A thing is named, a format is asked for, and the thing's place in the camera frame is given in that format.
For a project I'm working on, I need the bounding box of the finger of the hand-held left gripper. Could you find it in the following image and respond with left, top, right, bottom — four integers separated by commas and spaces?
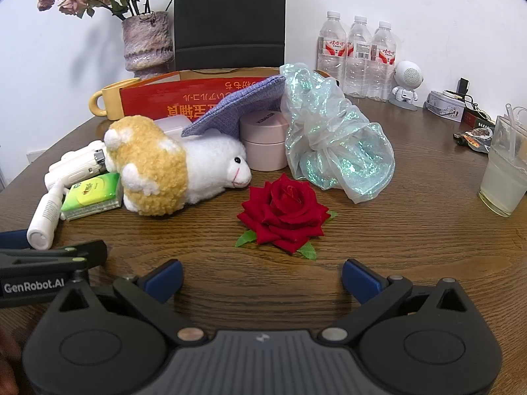
0, 230, 32, 250
0, 241, 109, 272

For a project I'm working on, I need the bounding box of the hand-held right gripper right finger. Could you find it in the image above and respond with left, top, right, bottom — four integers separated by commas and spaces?
316, 258, 471, 344

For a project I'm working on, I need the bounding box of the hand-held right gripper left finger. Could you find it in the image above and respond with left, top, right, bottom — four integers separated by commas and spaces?
53, 258, 208, 345

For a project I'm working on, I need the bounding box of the green tissue pack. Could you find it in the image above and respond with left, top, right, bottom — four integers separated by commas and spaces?
61, 172, 123, 222

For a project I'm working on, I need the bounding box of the white handheld device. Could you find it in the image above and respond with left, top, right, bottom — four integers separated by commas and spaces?
27, 140, 109, 251

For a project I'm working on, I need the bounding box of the white plastic box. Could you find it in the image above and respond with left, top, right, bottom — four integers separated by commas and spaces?
154, 116, 195, 139

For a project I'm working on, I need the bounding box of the clear plastic bag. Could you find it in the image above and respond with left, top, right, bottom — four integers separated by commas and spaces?
279, 63, 396, 205

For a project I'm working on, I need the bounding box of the orange cardboard box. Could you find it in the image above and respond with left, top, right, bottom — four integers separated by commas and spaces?
119, 67, 342, 123

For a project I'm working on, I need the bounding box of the purple cloth pouch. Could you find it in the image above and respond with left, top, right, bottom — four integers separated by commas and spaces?
181, 75, 289, 139

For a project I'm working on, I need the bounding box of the red artificial rose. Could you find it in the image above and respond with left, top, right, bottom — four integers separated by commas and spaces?
236, 173, 339, 262

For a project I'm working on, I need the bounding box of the white and tan plush sheep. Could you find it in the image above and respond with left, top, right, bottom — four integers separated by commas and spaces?
103, 115, 253, 217

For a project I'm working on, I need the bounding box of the yellow mug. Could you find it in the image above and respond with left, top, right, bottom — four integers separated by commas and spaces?
90, 78, 143, 121

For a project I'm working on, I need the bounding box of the pink round jar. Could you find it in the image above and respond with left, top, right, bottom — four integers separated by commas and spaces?
239, 111, 290, 172

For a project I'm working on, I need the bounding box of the plastic cup with drink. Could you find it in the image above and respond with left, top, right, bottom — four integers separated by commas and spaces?
478, 114, 527, 218

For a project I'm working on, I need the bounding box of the dark snack packet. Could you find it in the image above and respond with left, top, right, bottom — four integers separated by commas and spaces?
454, 127, 495, 154

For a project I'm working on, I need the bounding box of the printed tin box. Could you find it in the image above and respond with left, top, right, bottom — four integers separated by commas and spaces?
424, 89, 468, 122

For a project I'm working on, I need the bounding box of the dark red box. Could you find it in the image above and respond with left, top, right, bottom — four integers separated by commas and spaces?
461, 109, 497, 131

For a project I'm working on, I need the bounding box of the white robot speaker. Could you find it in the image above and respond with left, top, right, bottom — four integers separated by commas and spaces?
389, 60, 425, 111

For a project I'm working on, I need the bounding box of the clear straw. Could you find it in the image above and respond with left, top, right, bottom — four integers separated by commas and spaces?
505, 103, 521, 162

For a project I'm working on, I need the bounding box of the purple ceramic vase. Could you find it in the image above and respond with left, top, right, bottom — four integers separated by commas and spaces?
122, 12, 175, 80

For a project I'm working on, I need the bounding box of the black chair back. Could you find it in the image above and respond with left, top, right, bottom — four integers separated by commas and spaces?
174, 0, 287, 71

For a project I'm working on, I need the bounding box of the black cable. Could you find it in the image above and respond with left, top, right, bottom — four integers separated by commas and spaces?
447, 90, 495, 125

